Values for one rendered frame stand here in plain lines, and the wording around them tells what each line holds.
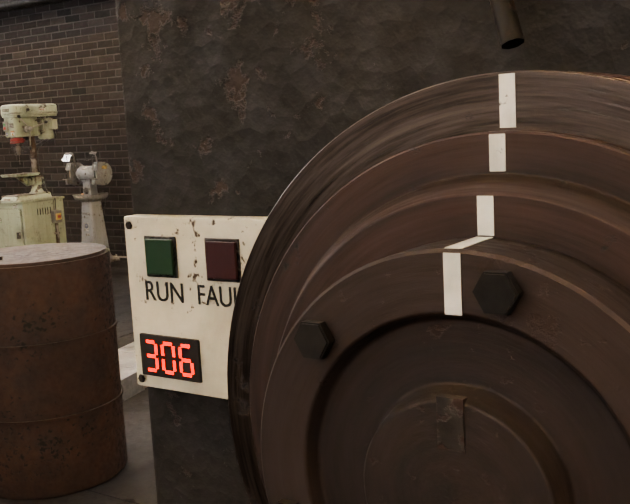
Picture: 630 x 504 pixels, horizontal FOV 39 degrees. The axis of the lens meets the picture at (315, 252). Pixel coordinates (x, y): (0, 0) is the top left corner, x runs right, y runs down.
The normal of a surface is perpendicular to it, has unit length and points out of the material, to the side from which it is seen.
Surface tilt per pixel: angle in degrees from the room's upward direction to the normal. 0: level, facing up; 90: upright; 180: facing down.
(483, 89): 90
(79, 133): 90
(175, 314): 90
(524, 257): 17
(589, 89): 90
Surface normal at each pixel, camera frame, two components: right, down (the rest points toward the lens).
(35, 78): -0.55, 0.15
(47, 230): 0.83, 0.04
